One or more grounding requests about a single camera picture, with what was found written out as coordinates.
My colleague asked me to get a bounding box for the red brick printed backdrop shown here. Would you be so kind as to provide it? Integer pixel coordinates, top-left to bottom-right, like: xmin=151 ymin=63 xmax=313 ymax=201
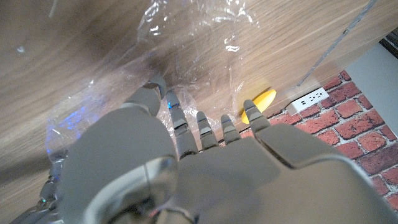
xmin=217 ymin=70 xmax=398 ymax=212

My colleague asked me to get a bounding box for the clear plastic wrap sheet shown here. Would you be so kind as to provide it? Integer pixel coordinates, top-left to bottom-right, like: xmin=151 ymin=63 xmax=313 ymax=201
xmin=45 ymin=0 xmax=277 ymax=162

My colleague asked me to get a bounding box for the yellow toy banana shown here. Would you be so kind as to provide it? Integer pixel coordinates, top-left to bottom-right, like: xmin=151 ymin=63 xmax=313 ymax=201
xmin=241 ymin=89 xmax=277 ymax=124

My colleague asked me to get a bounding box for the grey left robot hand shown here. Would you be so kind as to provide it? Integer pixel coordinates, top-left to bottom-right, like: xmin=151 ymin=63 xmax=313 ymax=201
xmin=57 ymin=73 xmax=398 ymax=224

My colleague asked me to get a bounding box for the white power strip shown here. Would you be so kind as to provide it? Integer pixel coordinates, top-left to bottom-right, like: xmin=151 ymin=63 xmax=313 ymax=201
xmin=285 ymin=86 xmax=330 ymax=116

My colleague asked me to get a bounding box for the white pillar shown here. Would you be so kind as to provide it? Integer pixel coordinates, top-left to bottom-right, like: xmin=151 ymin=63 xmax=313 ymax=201
xmin=345 ymin=42 xmax=398 ymax=138

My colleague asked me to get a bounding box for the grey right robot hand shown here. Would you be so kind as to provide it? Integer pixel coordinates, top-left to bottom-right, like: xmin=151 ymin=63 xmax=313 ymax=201
xmin=12 ymin=149 xmax=68 ymax=224

